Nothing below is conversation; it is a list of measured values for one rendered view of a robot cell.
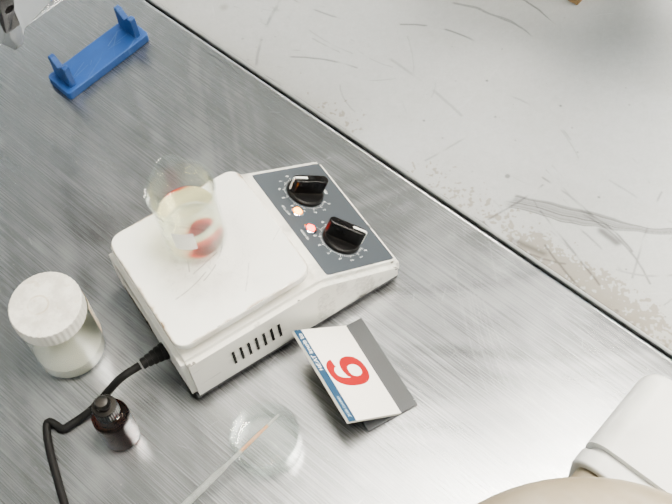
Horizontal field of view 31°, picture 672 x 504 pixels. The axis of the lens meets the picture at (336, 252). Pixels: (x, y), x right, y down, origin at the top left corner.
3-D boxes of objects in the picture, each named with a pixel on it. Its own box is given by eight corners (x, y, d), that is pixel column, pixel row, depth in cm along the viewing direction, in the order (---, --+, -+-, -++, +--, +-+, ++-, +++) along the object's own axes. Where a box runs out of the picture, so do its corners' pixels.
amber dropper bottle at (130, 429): (141, 449, 95) (121, 416, 89) (103, 455, 95) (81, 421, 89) (139, 414, 96) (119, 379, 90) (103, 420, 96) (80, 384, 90)
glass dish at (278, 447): (278, 490, 92) (275, 480, 90) (220, 457, 94) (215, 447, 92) (315, 431, 94) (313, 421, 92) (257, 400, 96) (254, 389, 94)
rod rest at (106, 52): (129, 22, 117) (120, -3, 114) (151, 40, 116) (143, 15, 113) (49, 82, 114) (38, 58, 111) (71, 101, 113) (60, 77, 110)
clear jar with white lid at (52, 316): (76, 393, 97) (49, 351, 91) (21, 359, 99) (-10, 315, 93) (121, 336, 100) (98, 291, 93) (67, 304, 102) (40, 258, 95)
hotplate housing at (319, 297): (320, 175, 107) (311, 121, 100) (403, 280, 101) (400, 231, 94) (101, 301, 102) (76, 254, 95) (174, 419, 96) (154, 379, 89)
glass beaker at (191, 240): (241, 252, 93) (225, 196, 86) (177, 280, 92) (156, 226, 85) (212, 195, 96) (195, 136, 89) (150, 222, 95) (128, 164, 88)
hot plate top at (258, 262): (236, 171, 98) (234, 165, 97) (314, 276, 92) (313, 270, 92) (107, 244, 95) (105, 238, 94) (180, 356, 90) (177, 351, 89)
